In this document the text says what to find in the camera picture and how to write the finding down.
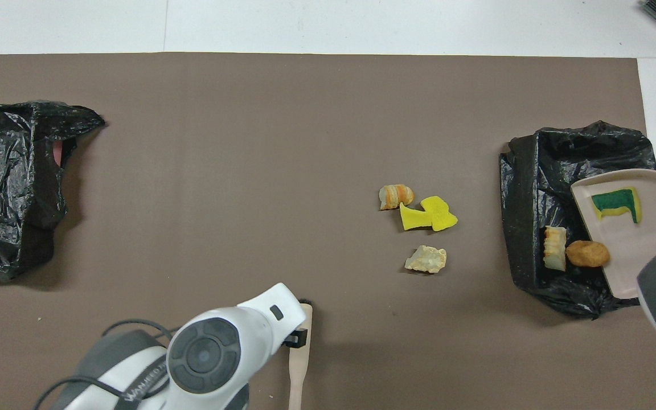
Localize beige hand brush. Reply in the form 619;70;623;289
288;299;313;410

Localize pale bread chunk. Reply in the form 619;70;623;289
405;245;447;274

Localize yellow sponge piece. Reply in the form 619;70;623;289
420;195;458;232
400;202;428;231

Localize striped toy croissant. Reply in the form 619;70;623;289
379;184;415;211
543;225;568;272

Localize brown toy bread roll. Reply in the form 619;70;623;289
565;240;611;268

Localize yellow and green sponge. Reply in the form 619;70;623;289
591;187;643;224

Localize beige plastic dustpan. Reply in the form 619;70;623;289
571;169;656;300

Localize black trash bag bin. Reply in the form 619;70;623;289
499;120;656;319

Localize brown table mat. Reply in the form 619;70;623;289
0;52;656;410

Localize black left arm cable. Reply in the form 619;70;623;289
35;318;176;410

